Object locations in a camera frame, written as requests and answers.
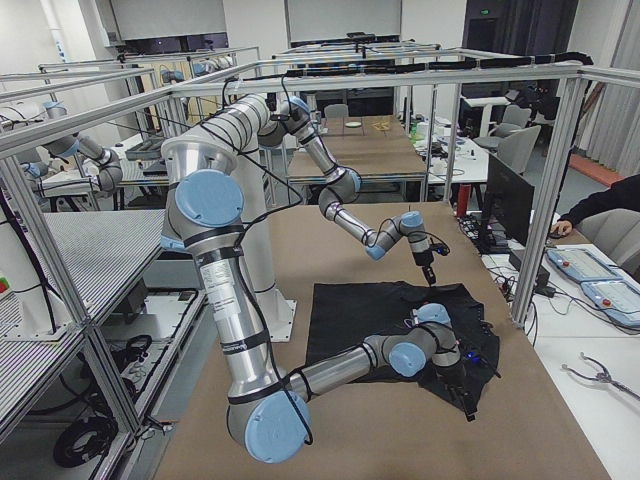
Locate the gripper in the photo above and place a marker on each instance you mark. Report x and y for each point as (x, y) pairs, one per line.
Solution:
(456, 378)
(421, 258)

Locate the black graphic t-shirt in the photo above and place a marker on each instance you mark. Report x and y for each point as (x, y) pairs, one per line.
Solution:
(343, 315)

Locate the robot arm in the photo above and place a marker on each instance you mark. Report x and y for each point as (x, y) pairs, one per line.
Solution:
(268, 413)
(227, 134)

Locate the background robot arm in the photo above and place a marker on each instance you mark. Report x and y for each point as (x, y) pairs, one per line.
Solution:
(77, 166)

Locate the black Huawei monitor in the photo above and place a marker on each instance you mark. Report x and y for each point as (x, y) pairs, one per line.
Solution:
(506, 210)

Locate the grabber reacher tool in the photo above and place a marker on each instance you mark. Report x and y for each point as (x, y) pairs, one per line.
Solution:
(602, 376)

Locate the teach pendant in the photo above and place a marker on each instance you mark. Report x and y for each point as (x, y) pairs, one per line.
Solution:
(579, 265)
(617, 298)

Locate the grey office chair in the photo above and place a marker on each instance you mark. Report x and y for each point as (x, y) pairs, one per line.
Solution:
(516, 149)

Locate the seated person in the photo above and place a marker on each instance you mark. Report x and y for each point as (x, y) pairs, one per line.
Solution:
(623, 194)

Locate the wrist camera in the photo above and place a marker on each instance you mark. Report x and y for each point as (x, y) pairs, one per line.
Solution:
(440, 248)
(476, 357)

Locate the aluminium frame post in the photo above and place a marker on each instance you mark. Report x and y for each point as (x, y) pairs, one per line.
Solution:
(548, 193)

